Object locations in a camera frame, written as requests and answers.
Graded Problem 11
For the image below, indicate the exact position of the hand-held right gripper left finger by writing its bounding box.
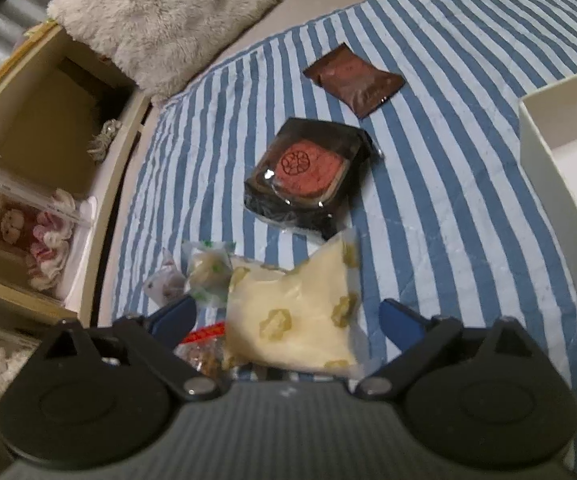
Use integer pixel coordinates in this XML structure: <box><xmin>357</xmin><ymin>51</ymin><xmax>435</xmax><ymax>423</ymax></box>
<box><xmin>38</xmin><ymin>294</ymin><xmax>222</xmax><ymax>403</ymax></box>

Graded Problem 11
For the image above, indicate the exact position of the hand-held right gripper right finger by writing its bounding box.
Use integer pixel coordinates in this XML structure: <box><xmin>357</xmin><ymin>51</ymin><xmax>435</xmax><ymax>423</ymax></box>
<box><xmin>358</xmin><ymin>299</ymin><xmax>544</xmax><ymax>401</ymax></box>

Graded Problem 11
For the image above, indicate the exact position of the red snack packet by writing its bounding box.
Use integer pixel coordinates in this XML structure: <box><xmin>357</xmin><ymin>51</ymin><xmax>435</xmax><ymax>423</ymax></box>
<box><xmin>174</xmin><ymin>321</ymin><xmax>232</xmax><ymax>378</ymax></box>

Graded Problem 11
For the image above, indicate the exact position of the green small sweet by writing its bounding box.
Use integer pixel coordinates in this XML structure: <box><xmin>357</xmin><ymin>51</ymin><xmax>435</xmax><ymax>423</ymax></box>
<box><xmin>182</xmin><ymin>240</ymin><xmax>236</xmax><ymax>306</ymax></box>

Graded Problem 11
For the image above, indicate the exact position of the cream snack packet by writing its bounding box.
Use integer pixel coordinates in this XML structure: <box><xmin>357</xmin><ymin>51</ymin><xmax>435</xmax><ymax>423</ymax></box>
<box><xmin>221</xmin><ymin>227</ymin><xmax>364</xmax><ymax>378</ymax></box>

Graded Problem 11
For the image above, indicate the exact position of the black mooncake packet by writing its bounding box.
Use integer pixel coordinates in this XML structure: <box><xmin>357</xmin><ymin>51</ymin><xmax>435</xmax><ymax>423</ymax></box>
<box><xmin>243</xmin><ymin>117</ymin><xmax>384</xmax><ymax>241</ymax></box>

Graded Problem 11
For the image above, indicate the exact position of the white cardboard box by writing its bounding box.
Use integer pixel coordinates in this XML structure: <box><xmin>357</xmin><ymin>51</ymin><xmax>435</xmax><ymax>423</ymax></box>
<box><xmin>518</xmin><ymin>62</ymin><xmax>577</xmax><ymax>411</ymax></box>

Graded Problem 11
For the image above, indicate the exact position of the brown snack packet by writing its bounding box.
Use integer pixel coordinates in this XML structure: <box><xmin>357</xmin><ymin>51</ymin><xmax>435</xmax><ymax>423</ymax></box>
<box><xmin>302</xmin><ymin>45</ymin><xmax>404</xmax><ymax>121</ymax></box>

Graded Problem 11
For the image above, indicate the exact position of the red plush doll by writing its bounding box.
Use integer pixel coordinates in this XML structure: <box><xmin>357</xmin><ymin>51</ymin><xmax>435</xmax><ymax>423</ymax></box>
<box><xmin>0</xmin><ymin>190</ymin><xmax>76</xmax><ymax>288</ymax></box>

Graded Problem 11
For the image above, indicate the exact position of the wooden shelf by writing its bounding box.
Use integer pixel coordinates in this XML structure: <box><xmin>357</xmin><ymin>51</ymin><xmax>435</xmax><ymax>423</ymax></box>
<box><xmin>0</xmin><ymin>22</ymin><xmax>152</xmax><ymax>461</ymax></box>

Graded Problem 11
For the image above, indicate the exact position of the fluffy white pillow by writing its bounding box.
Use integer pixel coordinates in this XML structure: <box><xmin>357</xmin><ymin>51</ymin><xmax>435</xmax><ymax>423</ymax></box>
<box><xmin>47</xmin><ymin>0</ymin><xmax>286</xmax><ymax>106</ymax></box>

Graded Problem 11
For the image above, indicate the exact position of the coiled white cord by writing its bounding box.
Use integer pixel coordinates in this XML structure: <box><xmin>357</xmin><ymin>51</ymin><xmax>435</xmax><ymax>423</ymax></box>
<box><xmin>87</xmin><ymin>119</ymin><xmax>125</xmax><ymax>163</ymax></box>

